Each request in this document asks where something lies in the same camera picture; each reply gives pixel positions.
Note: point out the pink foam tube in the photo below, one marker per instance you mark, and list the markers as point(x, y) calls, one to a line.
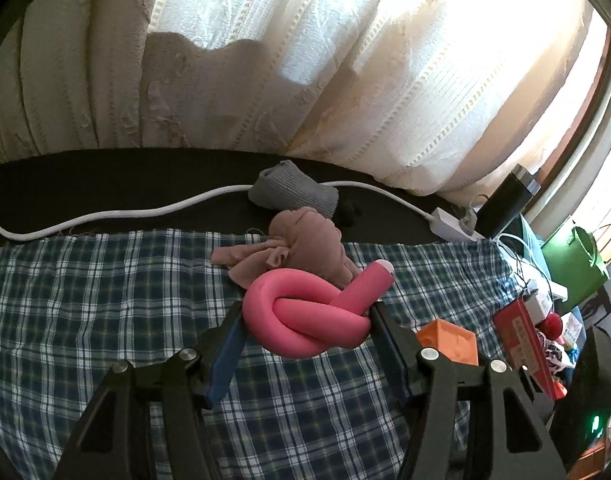
point(305, 330)

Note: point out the green tote bag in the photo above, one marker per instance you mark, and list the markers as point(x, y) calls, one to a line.
point(570, 265)

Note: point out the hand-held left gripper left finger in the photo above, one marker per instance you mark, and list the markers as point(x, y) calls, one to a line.
point(225, 360)

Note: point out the grey ribbed sock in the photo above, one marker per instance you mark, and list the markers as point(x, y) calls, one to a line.
point(290, 190)

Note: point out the wooden window frame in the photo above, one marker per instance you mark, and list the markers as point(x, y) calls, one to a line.
point(593, 130)

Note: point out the red pompom ball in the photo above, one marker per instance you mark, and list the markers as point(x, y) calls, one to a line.
point(553, 324)

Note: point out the teal cloth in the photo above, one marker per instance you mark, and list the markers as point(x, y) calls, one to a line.
point(530, 245)

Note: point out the black thermos bottle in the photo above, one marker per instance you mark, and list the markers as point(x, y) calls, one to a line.
point(505, 205)

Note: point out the blue plaid cloth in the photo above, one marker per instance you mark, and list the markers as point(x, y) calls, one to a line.
point(110, 310)

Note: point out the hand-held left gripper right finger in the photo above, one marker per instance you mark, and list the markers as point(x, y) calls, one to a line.
point(393, 355)

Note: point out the pink leopard fuzzy sock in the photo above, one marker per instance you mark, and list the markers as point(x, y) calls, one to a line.
point(555, 352)

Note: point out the cream lace curtain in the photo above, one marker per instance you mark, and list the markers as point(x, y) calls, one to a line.
point(285, 60)

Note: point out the red tin container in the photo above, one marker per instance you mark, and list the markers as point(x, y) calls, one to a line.
point(520, 340)

